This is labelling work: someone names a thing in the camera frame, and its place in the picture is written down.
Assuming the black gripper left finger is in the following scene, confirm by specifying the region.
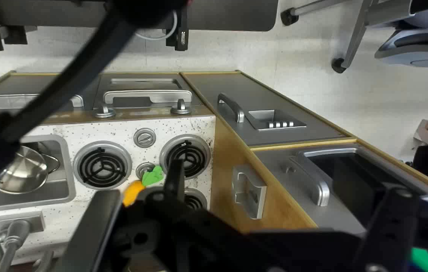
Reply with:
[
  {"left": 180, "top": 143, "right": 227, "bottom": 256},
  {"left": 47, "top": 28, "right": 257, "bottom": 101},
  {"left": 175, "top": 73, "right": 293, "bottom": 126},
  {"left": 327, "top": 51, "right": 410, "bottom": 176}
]
[{"left": 53, "top": 190, "right": 121, "bottom": 272}]

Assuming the silver stove knob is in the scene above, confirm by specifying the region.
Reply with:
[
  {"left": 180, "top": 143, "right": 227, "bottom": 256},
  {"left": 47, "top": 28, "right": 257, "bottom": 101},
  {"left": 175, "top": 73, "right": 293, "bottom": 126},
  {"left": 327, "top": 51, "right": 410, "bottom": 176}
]
[
  {"left": 136, "top": 161, "right": 154, "bottom": 179},
  {"left": 133, "top": 126, "right": 156, "bottom": 147}
]

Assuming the grey cabinet door handle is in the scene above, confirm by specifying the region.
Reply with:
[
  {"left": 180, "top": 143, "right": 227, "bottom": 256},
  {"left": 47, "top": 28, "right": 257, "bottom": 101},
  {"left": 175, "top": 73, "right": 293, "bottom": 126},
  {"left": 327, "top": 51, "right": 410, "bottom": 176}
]
[{"left": 218, "top": 93, "right": 245, "bottom": 123}]

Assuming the grey oven door handle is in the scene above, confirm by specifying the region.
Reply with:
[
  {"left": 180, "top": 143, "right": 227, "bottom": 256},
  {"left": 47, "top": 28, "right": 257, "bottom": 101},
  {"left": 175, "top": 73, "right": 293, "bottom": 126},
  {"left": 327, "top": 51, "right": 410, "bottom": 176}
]
[{"left": 286, "top": 155, "right": 333, "bottom": 206}]

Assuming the grey side latch handle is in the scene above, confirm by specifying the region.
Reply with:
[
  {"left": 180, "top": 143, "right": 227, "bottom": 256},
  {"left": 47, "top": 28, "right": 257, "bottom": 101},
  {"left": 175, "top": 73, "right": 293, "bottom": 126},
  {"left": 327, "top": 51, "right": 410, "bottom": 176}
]
[{"left": 231, "top": 166, "right": 268, "bottom": 220}]

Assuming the black coil stove burner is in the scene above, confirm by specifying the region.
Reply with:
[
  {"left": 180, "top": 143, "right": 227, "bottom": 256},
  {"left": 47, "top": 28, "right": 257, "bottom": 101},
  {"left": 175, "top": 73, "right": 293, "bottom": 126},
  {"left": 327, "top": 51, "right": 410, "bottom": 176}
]
[{"left": 73, "top": 140, "right": 133, "bottom": 188}]

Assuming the silver toy faucet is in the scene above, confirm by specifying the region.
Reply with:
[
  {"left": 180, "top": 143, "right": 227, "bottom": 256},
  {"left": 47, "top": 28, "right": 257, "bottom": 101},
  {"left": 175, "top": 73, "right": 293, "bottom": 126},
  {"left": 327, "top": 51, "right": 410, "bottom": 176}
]
[{"left": 0, "top": 211, "right": 45, "bottom": 272}]

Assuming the black cable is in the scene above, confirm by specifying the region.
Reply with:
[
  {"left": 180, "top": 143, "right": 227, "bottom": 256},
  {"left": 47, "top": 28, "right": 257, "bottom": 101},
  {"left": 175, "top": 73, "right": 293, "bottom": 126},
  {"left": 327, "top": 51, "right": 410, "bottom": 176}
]
[{"left": 0, "top": 0, "right": 185, "bottom": 188}]

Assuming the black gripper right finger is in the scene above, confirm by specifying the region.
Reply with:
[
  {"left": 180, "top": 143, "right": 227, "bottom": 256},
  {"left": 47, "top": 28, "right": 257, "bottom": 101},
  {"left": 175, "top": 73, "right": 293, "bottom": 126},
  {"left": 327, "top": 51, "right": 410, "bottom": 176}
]
[{"left": 351, "top": 188, "right": 419, "bottom": 272}]

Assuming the office chair base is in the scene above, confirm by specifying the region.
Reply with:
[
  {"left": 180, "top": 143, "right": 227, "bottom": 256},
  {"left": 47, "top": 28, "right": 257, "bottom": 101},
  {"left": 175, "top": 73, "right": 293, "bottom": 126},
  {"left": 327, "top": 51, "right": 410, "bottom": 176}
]
[{"left": 280, "top": 0, "right": 428, "bottom": 75}]

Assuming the silver metal bowl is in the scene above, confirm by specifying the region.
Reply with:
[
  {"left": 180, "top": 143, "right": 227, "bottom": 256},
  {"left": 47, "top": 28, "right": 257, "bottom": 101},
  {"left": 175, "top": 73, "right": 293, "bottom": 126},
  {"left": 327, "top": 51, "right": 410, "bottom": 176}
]
[{"left": 0, "top": 144, "right": 61, "bottom": 194}]

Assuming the toy kitchen sink basin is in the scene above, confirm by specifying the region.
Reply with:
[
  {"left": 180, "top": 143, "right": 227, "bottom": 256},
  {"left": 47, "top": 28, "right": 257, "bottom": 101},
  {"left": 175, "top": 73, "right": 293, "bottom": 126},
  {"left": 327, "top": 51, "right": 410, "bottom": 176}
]
[{"left": 0, "top": 134, "right": 76, "bottom": 209}]

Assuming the orange carrot plush toy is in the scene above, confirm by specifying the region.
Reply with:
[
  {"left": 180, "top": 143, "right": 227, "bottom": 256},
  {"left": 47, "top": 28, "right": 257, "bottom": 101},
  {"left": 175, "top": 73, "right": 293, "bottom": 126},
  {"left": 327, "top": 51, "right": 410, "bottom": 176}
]
[{"left": 121, "top": 166, "right": 165, "bottom": 206}]

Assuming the wooden toy kitchen unit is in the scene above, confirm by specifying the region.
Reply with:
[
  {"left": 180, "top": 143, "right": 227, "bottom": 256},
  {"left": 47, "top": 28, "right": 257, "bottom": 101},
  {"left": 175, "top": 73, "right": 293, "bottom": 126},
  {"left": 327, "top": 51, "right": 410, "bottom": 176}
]
[{"left": 0, "top": 70, "right": 428, "bottom": 272}]

